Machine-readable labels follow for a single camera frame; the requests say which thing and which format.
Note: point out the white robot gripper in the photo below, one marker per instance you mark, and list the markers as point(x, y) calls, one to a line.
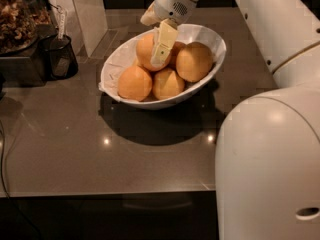
point(170, 4)

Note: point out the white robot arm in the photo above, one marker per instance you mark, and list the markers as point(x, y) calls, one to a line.
point(267, 158)

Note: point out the hidden back orange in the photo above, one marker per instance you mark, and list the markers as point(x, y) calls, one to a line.
point(178, 46)

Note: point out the white oval bowl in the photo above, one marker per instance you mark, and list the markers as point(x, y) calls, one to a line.
point(125, 54)

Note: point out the white paper bag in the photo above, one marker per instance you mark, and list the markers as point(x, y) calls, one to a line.
point(86, 23)

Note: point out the white tag stick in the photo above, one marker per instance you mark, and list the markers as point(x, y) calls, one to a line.
point(62, 17)

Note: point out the black mesh cup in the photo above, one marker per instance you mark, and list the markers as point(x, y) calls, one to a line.
point(59, 57)

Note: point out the glass jar of nuts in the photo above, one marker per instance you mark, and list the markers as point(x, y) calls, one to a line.
point(17, 28)

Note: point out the dark box stand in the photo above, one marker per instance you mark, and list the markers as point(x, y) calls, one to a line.
point(27, 68)

